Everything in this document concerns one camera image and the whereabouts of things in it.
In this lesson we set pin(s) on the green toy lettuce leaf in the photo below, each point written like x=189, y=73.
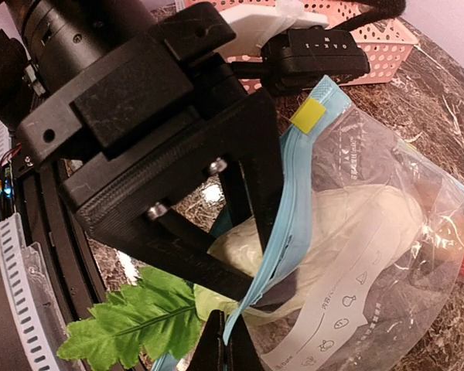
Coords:
x=156, y=316

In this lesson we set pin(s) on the pink perforated plastic basket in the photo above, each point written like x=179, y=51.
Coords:
x=386, y=43

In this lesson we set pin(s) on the white toy bun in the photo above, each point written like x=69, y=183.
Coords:
x=336, y=213

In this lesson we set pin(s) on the white slotted cable duct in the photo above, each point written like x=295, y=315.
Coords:
x=35, y=312

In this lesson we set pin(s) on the zip bag with blue zipper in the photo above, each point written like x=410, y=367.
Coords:
x=442, y=198

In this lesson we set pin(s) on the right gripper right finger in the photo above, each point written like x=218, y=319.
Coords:
x=240, y=351

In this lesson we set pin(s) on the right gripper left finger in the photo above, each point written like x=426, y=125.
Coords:
x=211, y=350

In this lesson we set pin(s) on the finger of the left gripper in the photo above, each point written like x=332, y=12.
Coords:
x=171, y=243
x=245, y=136

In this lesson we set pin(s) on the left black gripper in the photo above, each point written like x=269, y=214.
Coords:
x=128, y=96

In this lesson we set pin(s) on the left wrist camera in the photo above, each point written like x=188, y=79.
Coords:
x=298, y=59

